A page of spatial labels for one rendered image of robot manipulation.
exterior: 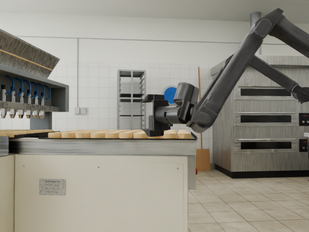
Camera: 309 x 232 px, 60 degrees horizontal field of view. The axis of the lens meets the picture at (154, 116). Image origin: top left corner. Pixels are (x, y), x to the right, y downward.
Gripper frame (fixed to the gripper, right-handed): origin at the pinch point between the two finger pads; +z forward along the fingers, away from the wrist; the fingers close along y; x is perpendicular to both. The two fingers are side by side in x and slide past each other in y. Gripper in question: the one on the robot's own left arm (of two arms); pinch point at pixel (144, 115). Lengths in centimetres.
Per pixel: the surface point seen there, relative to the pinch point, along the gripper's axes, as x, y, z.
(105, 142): -6.2, 10.3, 17.1
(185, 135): 14.1, 7.5, -6.2
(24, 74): -28, -19, 47
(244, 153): 337, 60, 170
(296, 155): 415, 67, 121
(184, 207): 14.5, 34.6, -5.0
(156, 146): 7.9, 11.6, 3.0
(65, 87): 1, -18, 76
